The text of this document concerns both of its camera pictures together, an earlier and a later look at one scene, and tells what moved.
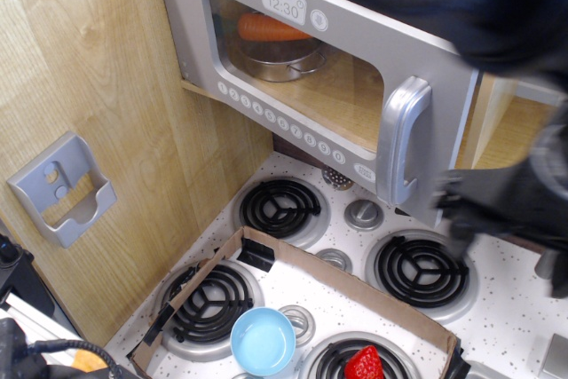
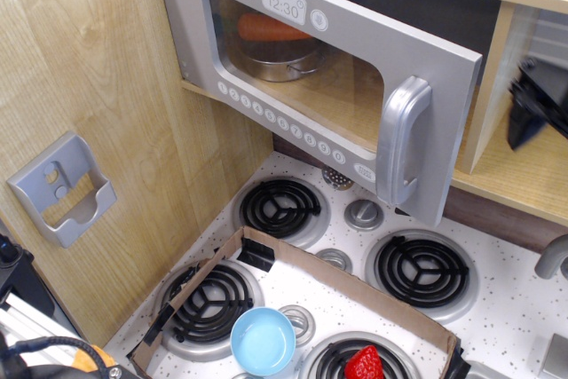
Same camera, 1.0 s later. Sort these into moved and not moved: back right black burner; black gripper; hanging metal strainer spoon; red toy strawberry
Moved: black gripper
Not moved: hanging metal strainer spoon; red toy strawberry; back right black burner
